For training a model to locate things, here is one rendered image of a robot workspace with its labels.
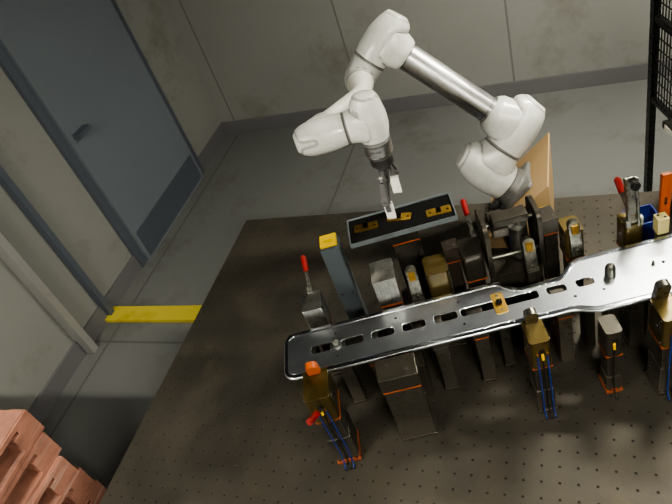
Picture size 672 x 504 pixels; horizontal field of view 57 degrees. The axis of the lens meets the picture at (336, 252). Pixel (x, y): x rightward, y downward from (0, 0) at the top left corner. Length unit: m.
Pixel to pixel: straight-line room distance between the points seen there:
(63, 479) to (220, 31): 3.54
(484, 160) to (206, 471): 1.53
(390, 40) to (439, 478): 1.50
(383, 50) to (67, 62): 2.45
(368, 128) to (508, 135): 0.75
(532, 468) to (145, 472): 1.33
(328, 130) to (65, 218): 2.58
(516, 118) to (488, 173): 0.23
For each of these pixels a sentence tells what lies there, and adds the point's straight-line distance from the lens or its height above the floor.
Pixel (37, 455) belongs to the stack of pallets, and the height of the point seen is 0.64.
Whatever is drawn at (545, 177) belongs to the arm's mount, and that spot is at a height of 0.99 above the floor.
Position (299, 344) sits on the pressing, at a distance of 2.05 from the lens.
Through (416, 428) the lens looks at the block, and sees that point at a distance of 2.05.
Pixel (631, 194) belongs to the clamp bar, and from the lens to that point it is 2.07.
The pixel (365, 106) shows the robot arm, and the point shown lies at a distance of 1.83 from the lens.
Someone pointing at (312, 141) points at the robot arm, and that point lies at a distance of 1.86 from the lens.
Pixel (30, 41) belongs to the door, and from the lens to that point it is 4.14.
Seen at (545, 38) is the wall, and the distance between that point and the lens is 4.76.
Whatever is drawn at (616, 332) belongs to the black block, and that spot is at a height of 0.99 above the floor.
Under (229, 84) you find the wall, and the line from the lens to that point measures 5.46.
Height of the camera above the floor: 2.47
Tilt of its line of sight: 39 degrees down
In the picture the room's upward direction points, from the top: 22 degrees counter-clockwise
